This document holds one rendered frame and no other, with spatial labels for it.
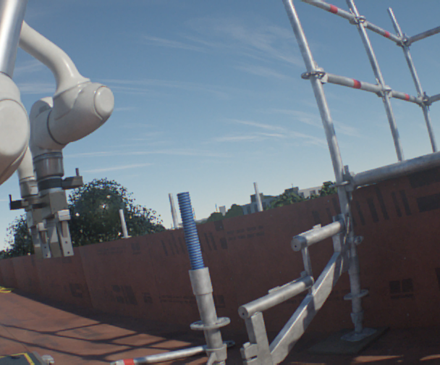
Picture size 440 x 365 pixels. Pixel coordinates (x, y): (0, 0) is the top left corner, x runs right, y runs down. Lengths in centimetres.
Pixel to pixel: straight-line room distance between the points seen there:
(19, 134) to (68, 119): 28
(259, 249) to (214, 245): 38
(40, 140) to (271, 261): 166
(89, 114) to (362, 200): 137
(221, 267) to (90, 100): 197
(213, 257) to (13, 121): 222
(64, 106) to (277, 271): 171
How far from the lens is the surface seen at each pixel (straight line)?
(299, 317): 165
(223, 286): 279
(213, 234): 276
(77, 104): 95
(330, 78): 209
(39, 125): 107
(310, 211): 221
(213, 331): 138
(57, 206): 103
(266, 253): 246
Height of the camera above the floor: 67
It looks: 4 degrees up
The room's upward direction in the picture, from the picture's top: 11 degrees counter-clockwise
